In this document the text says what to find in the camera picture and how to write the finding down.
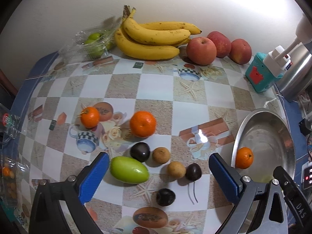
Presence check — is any elongated green mango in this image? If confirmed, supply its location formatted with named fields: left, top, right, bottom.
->
left=109, top=156, right=149, bottom=184

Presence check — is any dark plum with stem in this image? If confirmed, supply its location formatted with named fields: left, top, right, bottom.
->
left=185, top=163, right=202, bottom=203

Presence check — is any large orange tangerine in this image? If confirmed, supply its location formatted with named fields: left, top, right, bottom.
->
left=129, top=111, right=157, bottom=138

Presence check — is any device with red lights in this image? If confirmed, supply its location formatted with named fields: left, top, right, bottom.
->
left=301, top=162, right=312, bottom=190

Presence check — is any clear box of kumquats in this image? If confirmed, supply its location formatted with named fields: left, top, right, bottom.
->
left=1, top=157, right=27, bottom=226

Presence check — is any steel round plate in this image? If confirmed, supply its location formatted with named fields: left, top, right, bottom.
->
left=230, top=108, right=296, bottom=183

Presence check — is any small stemmed orange tangerine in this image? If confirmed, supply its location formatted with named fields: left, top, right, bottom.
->
left=79, top=107, right=100, bottom=129

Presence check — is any brown longan lower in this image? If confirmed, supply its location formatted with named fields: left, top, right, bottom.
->
left=167, top=161, right=186, bottom=179

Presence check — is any brown longan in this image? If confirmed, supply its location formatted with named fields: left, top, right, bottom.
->
left=167, top=161, right=186, bottom=179
left=152, top=147, right=170, bottom=164

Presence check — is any brown longan upper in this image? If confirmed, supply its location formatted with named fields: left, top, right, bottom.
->
left=152, top=147, right=170, bottom=164

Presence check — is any steel kettle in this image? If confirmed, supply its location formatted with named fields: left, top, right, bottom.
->
left=276, top=45, right=311, bottom=102

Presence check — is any teal toy box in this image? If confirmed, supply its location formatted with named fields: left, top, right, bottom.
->
left=245, top=52, right=283, bottom=93

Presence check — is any white plug adapter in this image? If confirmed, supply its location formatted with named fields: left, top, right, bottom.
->
left=263, top=15, right=312, bottom=77

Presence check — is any clear box of limes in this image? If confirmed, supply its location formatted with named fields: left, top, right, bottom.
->
left=58, top=16, right=121, bottom=63

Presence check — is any right red apple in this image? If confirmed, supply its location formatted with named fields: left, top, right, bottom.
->
left=229, top=39, right=252, bottom=65

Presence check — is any red apple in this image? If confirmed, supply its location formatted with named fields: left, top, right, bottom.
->
left=229, top=39, right=252, bottom=65
left=186, top=37, right=217, bottom=66
left=207, top=31, right=232, bottom=58

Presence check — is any middle red apple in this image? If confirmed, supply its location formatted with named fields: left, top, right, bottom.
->
left=207, top=31, right=232, bottom=58

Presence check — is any front red apple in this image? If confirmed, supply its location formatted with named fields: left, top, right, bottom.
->
left=186, top=37, right=217, bottom=66

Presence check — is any yellow banana bunch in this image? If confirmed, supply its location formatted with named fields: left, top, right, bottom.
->
left=114, top=5, right=201, bottom=61

